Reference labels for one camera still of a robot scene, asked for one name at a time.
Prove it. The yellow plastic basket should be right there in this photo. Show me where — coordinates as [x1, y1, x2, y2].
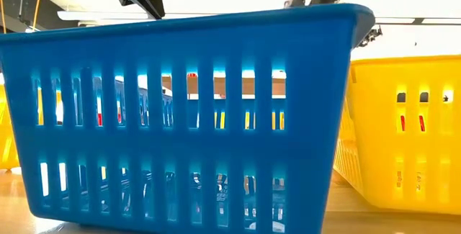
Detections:
[333, 54, 461, 216]
[215, 110, 285, 130]
[0, 82, 63, 171]

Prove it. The blue plastic basket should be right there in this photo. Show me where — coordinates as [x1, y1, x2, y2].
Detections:
[0, 3, 376, 234]

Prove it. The black metal bracket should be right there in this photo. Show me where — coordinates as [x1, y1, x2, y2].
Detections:
[357, 24, 383, 48]

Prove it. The yellow hanging cord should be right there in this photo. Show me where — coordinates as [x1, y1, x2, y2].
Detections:
[0, 0, 7, 34]
[31, 0, 43, 32]

